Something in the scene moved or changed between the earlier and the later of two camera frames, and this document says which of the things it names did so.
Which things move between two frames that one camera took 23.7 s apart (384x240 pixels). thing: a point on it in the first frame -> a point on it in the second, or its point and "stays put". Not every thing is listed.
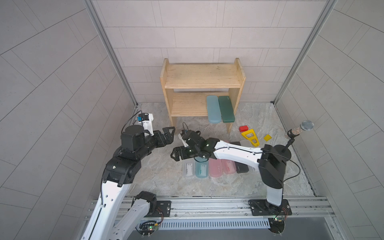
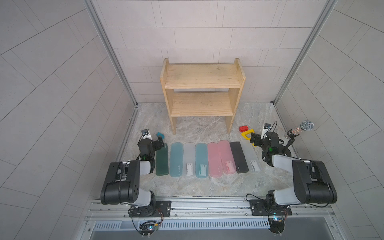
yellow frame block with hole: [251, 138] stays put
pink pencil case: [215, 167] stays put
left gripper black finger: [166, 138] -> [161, 141]
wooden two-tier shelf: [211, 90] stays put
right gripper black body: [196, 148] -> [258, 137]
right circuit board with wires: [277, 225] stays put
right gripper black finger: [178, 152] -> [252, 137]
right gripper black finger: [186, 152] -> [258, 142]
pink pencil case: [229, 166] stays put
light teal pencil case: [213, 109] -> [176, 159]
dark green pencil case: [226, 108] -> [162, 161]
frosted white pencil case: [188, 168] stays put
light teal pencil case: [201, 167] stays put
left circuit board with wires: [147, 228] stays put
